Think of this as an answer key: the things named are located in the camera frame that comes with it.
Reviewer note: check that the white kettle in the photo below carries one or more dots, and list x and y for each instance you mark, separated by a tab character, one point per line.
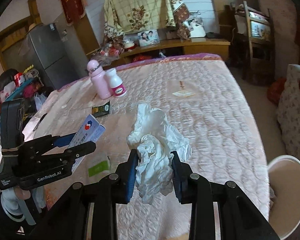
195	27

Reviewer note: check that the grey refrigerator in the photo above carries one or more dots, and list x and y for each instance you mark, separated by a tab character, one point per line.
42	47

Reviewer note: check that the pink quilted table cover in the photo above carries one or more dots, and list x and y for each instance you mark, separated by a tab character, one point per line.
191	105

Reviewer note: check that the pink water bottle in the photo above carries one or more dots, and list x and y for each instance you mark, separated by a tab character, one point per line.
98	79

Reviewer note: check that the floral covered sofa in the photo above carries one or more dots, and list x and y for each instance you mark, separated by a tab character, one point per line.
288	111

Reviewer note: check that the dark green biscuit packet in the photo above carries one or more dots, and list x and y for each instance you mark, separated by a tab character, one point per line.
99	111

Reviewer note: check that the white pill bottle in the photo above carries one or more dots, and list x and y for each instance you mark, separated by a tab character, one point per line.
115	82

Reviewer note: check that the green white plastic wrapper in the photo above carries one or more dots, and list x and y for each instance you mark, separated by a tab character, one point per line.
98	163

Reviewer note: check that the white trash bin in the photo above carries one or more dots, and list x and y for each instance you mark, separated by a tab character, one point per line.
284	180

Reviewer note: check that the blue white small box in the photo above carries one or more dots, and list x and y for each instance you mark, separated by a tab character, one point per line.
90	130

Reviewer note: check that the wooden low cabinet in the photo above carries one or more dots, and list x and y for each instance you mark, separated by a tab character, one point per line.
176	47

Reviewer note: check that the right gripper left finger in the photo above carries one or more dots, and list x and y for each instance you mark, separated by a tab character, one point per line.
89	211

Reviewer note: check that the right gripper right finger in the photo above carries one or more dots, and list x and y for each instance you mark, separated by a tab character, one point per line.
218	205

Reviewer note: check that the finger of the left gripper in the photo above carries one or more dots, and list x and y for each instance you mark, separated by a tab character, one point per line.
48	142
69	155

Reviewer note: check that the white tissue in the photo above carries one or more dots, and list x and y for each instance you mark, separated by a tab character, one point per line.
155	139

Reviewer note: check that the framed couple photo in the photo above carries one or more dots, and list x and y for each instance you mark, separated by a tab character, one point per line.
149	37

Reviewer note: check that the floral yellow blanket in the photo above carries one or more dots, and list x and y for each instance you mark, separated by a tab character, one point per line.
133	16

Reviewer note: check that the wooden chair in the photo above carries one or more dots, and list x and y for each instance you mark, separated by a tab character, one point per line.
252	45

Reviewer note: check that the clutter pile of bags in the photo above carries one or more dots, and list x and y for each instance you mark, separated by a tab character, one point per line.
26	85

